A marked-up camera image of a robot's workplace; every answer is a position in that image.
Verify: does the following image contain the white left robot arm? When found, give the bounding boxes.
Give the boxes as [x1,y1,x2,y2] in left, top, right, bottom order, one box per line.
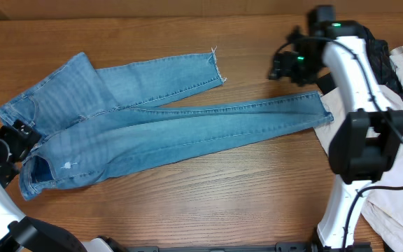
[0,120,99,252]

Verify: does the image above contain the black dark garment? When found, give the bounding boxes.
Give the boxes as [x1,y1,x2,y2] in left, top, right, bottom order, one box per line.
[315,24,403,113]

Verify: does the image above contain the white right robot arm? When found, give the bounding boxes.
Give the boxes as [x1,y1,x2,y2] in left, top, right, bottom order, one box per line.
[268,5,403,252]

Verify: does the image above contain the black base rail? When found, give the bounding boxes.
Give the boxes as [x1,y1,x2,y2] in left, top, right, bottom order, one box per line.
[82,237,372,252]

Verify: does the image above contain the blue denim jeans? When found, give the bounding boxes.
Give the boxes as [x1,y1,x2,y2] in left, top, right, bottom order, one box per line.
[0,52,333,200]

